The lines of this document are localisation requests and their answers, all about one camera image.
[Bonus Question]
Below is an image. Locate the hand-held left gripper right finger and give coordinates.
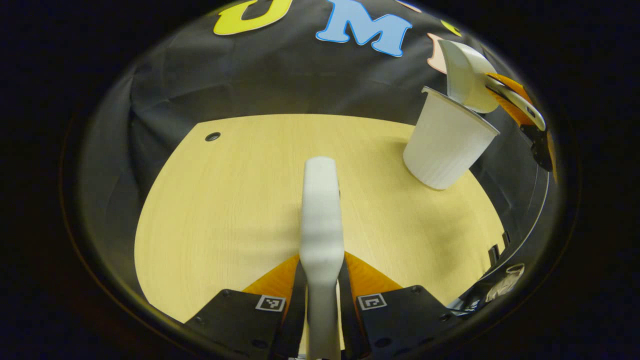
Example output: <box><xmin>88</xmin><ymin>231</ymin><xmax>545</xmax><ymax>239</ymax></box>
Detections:
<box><xmin>338</xmin><ymin>251</ymin><xmax>453</xmax><ymax>360</ymax></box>

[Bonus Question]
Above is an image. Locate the small grey broom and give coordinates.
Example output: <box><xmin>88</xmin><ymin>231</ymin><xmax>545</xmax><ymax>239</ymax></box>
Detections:
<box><xmin>299</xmin><ymin>156</ymin><xmax>346</xmax><ymax>360</ymax></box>

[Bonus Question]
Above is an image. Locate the white plastic garbage bin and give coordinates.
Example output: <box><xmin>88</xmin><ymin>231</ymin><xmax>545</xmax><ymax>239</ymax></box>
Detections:
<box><xmin>403</xmin><ymin>86</ymin><xmax>501</xmax><ymax>191</ymax></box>

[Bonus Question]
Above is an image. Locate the black backdrop cloth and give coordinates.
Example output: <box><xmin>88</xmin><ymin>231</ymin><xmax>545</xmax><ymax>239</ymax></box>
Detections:
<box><xmin>77</xmin><ymin>0</ymin><xmax>556</xmax><ymax>281</ymax></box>

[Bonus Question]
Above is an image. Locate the wooden desktop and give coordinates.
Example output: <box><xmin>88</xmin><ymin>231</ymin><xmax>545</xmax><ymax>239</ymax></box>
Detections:
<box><xmin>134</xmin><ymin>113</ymin><xmax>506</xmax><ymax>351</ymax></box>

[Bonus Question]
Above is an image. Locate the grey plastic dustpan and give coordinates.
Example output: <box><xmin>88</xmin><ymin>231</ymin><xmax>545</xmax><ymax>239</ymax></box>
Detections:
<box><xmin>439</xmin><ymin>39</ymin><xmax>547</xmax><ymax>132</ymax></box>

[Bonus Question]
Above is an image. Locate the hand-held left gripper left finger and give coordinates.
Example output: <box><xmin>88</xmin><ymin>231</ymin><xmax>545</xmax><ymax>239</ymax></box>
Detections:
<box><xmin>184</xmin><ymin>252</ymin><xmax>307</xmax><ymax>360</ymax></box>

